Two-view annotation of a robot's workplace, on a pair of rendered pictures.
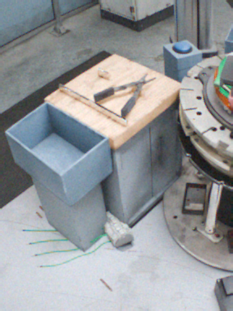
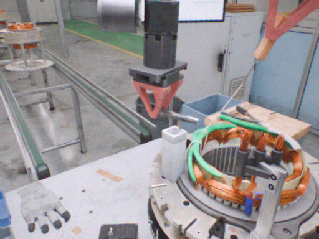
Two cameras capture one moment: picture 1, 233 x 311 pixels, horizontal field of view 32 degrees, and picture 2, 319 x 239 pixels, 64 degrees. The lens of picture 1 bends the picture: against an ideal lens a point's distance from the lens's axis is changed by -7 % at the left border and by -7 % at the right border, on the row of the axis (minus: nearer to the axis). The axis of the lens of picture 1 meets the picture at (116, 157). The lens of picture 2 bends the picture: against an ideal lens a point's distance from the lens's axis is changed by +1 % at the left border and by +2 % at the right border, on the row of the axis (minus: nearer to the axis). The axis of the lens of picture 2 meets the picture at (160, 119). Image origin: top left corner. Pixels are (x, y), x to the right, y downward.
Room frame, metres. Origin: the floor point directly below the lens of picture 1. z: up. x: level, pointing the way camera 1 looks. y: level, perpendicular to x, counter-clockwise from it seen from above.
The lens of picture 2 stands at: (0.44, -0.65, 1.38)
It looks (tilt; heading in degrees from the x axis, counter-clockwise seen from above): 26 degrees down; 94
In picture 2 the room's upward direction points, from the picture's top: straight up
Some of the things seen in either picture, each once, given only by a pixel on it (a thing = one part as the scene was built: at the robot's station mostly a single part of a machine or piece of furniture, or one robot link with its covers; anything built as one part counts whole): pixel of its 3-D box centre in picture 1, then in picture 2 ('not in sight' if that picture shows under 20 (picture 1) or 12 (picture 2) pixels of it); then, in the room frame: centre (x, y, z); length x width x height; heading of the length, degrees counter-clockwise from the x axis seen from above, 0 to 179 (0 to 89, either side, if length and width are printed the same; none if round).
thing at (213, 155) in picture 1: (211, 151); not in sight; (0.48, -0.16, 1.06); 0.09 x 0.04 x 0.01; 44
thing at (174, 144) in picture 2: not in sight; (173, 155); (0.44, -0.30, 1.14); 0.03 x 0.03 x 0.09; 44
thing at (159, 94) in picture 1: (114, 95); (255, 124); (0.66, -0.01, 1.05); 0.20 x 0.19 x 0.02; 131
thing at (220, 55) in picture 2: not in sight; (207, 63); (0.83, 2.46, 0.60); 1.02 x 0.55 x 1.20; 128
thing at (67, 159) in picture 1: (66, 187); (209, 142); (0.56, 0.10, 0.92); 0.17 x 0.11 x 0.28; 41
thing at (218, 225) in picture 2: not in sight; (219, 224); (0.50, -0.40, 1.10); 0.03 x 0.02 x 0.01; 65
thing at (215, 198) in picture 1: (214, 202); not in sight; (0.48, -0.18, 0.91); 0.02 x 0.02 x 0.21
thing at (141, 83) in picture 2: not in sight; (157, 93); (0.41, -0.20, 1.21); 0.07 x 0.07 x 0.09; 61
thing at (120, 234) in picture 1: (116, 228); not in sight; (0.53, 0.02, 0.80); 0.10 x 0.05 x 0.04; 22
